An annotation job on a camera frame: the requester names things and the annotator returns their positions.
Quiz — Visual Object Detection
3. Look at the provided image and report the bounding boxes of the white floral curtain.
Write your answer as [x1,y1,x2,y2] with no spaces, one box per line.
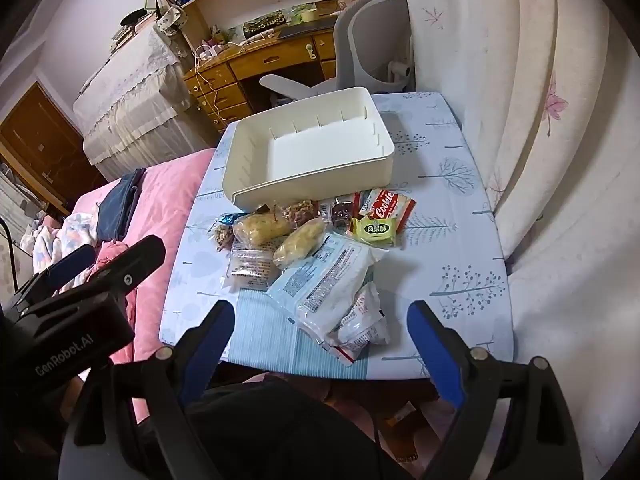
[400,0,640,480]

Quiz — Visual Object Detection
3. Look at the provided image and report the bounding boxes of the stack of books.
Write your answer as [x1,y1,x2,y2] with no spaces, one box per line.
[110,10,161,51]

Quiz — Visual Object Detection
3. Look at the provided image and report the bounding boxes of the white floral fleece cloth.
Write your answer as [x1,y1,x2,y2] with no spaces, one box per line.
[20,212,98,281]

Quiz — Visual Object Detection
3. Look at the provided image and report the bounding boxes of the white plastic bin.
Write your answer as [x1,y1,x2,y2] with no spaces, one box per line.
[216,86,396,209]

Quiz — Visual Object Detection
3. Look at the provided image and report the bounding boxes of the dark chocolate brownie packet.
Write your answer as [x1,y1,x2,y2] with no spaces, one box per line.
[320,199,358,233]

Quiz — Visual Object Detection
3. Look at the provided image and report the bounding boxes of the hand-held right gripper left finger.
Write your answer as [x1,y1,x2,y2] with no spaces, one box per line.
[60,300,251,480]

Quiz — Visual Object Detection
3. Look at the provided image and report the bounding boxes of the dark blue cloth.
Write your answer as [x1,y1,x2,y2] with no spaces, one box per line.
[95,167,147,242]

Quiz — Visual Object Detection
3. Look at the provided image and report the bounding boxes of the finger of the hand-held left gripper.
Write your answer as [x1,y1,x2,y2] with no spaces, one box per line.
[85,235,167,302]
[12,244,98,307]

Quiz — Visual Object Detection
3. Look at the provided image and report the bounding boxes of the pink blanket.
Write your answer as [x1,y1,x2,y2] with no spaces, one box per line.
[30,149,216,426]

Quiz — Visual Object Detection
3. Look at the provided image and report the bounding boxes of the brown wooden door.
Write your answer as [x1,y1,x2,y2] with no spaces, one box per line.
[0,82,108,216]

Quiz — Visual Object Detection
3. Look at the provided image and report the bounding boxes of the white lace furniture cover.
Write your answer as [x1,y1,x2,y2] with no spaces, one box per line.
[72,22,221,181]

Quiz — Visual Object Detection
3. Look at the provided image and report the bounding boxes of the dusty pink garment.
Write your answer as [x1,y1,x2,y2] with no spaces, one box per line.
[92,240,133,281]

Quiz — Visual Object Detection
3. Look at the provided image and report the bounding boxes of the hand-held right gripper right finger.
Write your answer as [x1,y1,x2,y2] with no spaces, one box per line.
[406,301,586,480]

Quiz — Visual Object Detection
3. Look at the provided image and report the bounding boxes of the red cookie packet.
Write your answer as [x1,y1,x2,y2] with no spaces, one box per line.
[350,187,418,241]

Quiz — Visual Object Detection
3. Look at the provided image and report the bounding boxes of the large white blue cake packet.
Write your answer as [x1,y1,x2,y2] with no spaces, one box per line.
[266,232,390,348]

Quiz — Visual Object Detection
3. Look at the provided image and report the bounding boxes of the small white red snack packet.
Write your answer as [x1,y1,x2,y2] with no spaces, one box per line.
[325,280,391,365]

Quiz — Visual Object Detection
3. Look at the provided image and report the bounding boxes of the grey office chair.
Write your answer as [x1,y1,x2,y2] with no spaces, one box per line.
[259,0,418,111]

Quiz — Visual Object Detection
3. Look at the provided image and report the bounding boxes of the clear rice cake packet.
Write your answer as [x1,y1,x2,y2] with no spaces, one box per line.
[232,210,293,247]
[272,217,328,268]

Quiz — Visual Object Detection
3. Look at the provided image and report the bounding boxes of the dark desk mat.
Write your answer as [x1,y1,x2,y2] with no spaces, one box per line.
[277,17,341,41]

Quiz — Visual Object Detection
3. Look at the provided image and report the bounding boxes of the yellow green snack packet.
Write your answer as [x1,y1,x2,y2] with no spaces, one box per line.
[348,215,403,250]

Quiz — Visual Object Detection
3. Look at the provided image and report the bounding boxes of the clear red label snack packet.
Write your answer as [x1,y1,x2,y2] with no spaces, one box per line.
[226,240,281,292]

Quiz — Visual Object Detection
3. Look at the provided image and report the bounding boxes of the clear nut bar packet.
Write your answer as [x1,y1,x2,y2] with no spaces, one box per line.
[280,199,321,226]
[207,222,238,253]

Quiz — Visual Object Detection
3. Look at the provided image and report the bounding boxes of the wooden desk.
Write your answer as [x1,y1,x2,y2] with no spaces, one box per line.
[182,15,346,133]

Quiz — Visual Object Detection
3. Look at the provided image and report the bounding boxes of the white charging cable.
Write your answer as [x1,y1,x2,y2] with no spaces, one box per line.
[192,52,221,121]

